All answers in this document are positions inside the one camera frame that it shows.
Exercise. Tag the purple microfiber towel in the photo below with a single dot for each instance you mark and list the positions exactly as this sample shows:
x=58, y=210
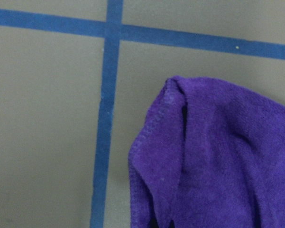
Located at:
x=211, y=154

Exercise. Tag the blue tape strip vertical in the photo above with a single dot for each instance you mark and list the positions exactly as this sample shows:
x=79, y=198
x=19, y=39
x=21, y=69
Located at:
x=111, y=48

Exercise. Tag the blue tape strip horizontal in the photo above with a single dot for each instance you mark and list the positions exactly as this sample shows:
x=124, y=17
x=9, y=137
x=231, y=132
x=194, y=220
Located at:
x=93, y=28

